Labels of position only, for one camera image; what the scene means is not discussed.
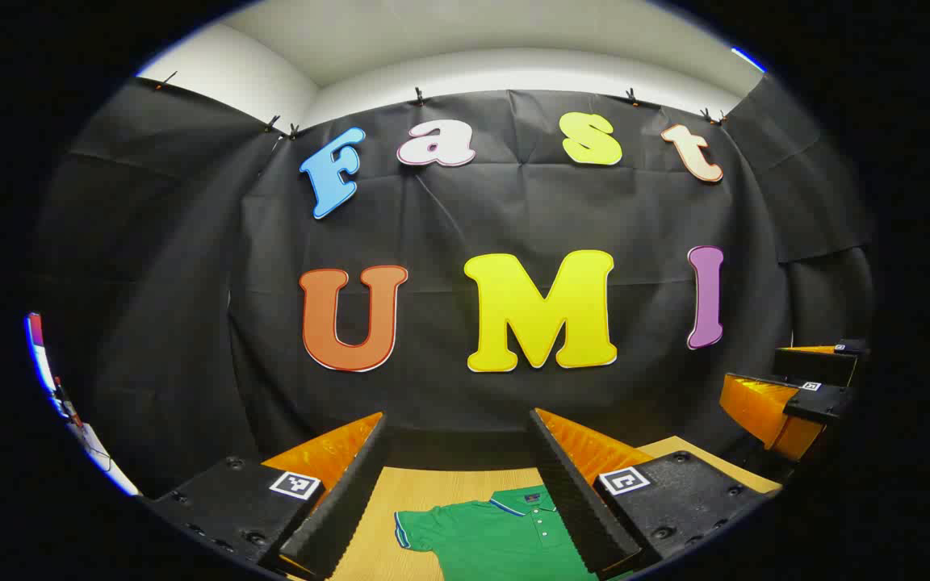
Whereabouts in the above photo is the black backdrop cloth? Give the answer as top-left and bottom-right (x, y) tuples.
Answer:
(29, 74), (878, 501)

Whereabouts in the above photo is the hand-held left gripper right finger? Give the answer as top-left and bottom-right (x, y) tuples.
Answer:
(528, 408), (782, 580)

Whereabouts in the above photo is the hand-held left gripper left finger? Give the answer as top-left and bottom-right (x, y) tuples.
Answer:
(138, 412), (391, 581)

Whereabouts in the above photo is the row of black cloth clips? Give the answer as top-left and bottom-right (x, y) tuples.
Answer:
(154, 71), (728, 138)

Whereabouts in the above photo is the green T-shirt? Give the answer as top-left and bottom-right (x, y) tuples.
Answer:
(394, 484), (635, 581)

